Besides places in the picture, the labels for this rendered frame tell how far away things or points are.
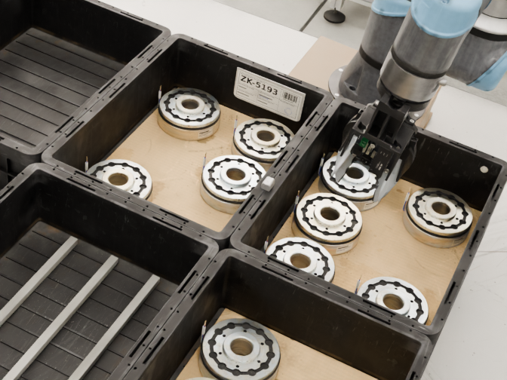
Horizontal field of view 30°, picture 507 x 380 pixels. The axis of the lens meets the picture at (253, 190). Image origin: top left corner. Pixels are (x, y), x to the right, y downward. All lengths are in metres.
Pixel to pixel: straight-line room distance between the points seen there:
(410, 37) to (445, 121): 0.81
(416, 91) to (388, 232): 0.35
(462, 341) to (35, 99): 0.80
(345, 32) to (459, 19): 2.35
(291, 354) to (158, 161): 0.41
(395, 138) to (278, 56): 0.82
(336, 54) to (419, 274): 0.61
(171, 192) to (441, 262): 0.42
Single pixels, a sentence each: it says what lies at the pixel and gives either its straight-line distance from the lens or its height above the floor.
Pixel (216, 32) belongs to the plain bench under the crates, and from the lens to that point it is 2.06.
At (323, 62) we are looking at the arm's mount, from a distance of 1.85.
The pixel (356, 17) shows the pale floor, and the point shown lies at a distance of 3.56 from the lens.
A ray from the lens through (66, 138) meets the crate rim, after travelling 1.39.
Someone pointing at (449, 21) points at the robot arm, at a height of 1.27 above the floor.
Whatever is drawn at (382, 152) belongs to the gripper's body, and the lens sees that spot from 1.23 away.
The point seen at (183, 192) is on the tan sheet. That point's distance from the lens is 1.46.
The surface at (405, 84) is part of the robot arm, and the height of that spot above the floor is 1.17.
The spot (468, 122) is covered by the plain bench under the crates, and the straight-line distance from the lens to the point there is 1.96.
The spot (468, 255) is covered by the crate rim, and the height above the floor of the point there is 0.93.
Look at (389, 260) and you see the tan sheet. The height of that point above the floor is 0.83.
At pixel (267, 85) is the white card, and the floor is 0.91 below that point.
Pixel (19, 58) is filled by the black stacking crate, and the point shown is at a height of 0.83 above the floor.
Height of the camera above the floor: 1.83
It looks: 42 degrees down
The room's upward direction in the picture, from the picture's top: 10 degrees clockwise
